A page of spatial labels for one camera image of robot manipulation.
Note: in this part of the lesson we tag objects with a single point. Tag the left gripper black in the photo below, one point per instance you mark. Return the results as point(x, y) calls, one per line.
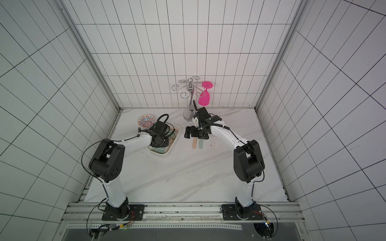
point(166, 138)

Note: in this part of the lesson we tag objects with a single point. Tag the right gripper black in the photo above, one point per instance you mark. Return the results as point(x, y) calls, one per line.
point(202, 113)

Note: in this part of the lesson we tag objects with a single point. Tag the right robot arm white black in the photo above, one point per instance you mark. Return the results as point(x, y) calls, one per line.
point(248, 162)

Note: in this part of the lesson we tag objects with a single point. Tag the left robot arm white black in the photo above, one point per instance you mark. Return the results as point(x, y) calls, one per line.
point(107, 161)

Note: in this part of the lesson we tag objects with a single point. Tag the white plastic storage box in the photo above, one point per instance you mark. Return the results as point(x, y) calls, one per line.
point(165, 151)

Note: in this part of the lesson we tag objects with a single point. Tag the small patterned dish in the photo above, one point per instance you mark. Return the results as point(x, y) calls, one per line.
point(146, 121)

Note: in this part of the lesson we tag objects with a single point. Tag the chrome cup holder stand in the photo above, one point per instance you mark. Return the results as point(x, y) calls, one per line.
point(188, 89)

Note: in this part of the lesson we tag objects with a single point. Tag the pink plastic wine glass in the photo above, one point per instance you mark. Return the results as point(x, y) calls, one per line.
point(204, 98)

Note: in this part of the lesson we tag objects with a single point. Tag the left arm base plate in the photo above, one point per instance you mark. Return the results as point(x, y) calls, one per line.
point(125, 213)

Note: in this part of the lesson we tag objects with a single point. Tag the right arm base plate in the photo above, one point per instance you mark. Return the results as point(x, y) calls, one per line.
point(241, 212)

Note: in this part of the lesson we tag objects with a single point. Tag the aluminium mounting rail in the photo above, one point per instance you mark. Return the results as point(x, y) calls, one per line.
point(194, 212)

